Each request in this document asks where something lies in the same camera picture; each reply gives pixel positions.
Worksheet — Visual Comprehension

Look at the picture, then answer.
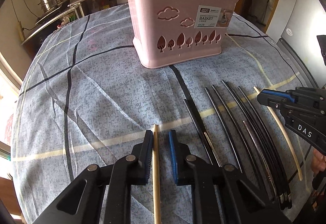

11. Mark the pale cream chopstick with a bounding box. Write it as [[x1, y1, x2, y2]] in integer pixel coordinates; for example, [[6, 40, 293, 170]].
[[253, 98, 304, 183]]

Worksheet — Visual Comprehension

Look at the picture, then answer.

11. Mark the light wooden chopstick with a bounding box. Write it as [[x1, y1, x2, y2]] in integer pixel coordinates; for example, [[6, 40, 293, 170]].
[[152, 124, 161, 224]]

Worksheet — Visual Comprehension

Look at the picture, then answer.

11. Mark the metal kitchen shelf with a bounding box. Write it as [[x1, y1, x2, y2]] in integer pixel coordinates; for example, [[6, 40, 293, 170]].
[[22, 0, 127, 59]]

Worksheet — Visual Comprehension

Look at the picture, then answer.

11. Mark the person right hand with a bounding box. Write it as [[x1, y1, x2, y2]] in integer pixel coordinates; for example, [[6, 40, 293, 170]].
[[311, 149, 326, 175]]

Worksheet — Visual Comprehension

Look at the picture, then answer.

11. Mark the white refrigerator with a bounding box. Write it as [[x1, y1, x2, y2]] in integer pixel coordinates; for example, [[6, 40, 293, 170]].
[[280, 0, 325, 88]]

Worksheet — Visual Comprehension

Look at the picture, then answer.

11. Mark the blue checked tablecloth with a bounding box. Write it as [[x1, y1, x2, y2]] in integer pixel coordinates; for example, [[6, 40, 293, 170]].
[[12, 5, 313, 223]]

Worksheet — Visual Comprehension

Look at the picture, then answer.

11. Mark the black chopstick silver tip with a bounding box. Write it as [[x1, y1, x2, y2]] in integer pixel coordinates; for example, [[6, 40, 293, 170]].
[[183, 99, 222, 167]]

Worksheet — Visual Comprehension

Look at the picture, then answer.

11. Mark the pink plastic utensil basket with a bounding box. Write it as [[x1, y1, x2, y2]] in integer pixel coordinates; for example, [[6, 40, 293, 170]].
[[128, 0, 238, 69]]

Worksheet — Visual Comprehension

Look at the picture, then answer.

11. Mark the black gas stove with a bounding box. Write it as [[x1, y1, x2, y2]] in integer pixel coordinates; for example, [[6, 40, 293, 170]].
[[35, 0, 71, 25]]

